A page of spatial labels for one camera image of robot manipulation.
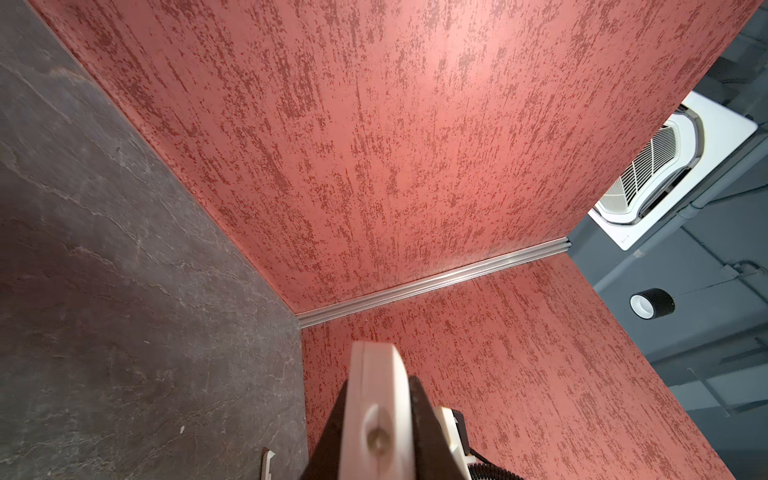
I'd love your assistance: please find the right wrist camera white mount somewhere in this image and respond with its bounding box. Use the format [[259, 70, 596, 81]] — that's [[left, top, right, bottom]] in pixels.
[[434, 406, 478, 480]]

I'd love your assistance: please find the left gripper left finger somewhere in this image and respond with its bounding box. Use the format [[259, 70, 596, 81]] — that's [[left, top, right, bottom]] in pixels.
[[300, 381, 348, 480]]

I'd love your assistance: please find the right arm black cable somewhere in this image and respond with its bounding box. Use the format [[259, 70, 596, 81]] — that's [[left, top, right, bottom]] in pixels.
[[466, 446, 526, 480]]

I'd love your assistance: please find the black ceiling spotlight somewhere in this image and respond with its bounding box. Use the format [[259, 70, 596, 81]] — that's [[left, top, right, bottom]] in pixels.
[[629, 288, 676, 320]]

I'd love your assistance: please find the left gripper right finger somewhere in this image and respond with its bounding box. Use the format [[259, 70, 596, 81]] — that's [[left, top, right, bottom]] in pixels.
[[409, 376, 465, 480]]

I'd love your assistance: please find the right aluminium corner post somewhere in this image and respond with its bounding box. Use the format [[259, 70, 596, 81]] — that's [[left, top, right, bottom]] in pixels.
[[297, 237, 571, 329]]

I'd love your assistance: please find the white ceiling air conditioner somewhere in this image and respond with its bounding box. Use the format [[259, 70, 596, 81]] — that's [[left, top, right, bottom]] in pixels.
[[589, 92, 758, 251]]

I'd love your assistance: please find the white remote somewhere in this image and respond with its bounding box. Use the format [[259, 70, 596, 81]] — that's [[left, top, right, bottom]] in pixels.
[[338, 342, 416, 480]]

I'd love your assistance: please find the white battery cover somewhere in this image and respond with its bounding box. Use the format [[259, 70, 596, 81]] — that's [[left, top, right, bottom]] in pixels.
[[260, 448, 275, 480]]

